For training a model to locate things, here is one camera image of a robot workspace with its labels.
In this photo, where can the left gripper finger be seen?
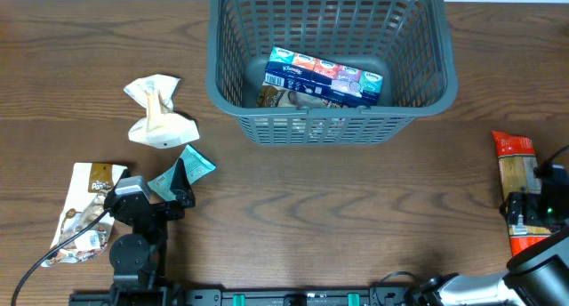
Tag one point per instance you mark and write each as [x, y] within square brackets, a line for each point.
[119, 176]
[180, 186]

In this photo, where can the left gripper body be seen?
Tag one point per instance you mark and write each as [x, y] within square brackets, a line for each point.
[168, 213]

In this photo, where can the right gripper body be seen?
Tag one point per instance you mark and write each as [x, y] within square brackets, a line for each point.
[517, 209]

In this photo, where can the teal snack packet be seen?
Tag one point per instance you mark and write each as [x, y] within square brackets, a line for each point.
[196, 167]

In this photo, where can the orange pasta packet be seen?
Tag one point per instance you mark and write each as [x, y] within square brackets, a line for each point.
[516, 161]

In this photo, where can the cream snack pouch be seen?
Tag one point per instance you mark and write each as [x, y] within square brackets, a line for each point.
[162, 127]

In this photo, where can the pantree snack bag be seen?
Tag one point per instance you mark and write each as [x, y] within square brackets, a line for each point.
[89, 185]
[278, 97]

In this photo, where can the Kleenex tissue multipack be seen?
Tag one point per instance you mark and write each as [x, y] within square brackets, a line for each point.
[331, 82]

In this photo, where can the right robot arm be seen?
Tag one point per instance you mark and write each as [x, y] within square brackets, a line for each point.
[536, 276]

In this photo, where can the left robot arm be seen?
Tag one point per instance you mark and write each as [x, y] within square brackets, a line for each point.
[138, 258]

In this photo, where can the grey plastic basket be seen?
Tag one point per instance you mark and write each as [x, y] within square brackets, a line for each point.
[407, 42]

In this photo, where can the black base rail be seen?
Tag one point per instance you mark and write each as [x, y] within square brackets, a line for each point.
[375, 296]

